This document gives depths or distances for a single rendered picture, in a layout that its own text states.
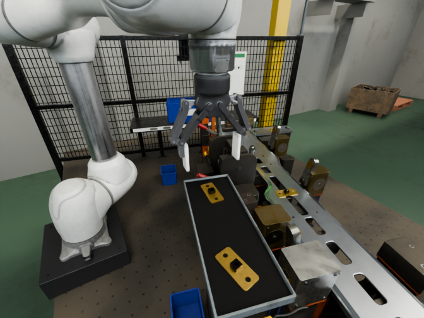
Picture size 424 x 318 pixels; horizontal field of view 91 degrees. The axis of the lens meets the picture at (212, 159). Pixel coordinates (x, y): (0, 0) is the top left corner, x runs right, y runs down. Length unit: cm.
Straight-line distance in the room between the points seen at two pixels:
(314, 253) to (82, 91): 85
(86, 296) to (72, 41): 88
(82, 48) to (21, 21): 21
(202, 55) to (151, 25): 17
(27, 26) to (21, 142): 279
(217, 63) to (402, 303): 67
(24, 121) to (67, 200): 251
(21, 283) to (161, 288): 144
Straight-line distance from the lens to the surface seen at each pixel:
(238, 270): 43
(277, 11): 184
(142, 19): 26
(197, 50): 42
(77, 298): 105
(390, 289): 74
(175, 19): 27
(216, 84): 43
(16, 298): 217
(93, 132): 93
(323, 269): 55
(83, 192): 89
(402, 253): 80
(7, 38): 77
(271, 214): 66
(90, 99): 89
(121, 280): 102
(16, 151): 348
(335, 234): 79
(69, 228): 95
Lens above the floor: 153
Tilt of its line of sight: 30 degrees down
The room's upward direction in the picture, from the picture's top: straight up
